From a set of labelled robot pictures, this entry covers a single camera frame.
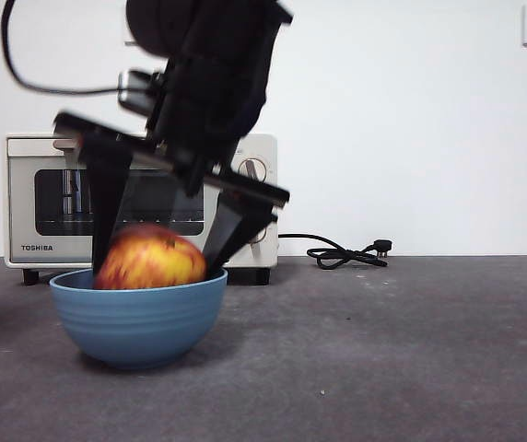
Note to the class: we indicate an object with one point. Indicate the cream toaster oven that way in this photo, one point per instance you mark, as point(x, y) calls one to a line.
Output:
point(268, 147)

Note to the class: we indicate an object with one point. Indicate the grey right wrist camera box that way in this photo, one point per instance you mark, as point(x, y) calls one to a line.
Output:
point(137, 89)

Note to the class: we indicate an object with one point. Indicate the red yellow apple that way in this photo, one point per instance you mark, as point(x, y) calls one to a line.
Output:
point(153, 262)

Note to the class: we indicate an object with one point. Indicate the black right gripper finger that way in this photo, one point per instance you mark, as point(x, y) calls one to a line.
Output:
point(104, 193)
point(233, 230)

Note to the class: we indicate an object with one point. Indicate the blue bowl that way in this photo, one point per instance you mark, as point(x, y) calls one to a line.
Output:
point(139, 327)

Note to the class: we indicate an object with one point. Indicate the beige oven knob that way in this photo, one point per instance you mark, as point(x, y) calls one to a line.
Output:
point(256, 166)
point(259, 237)

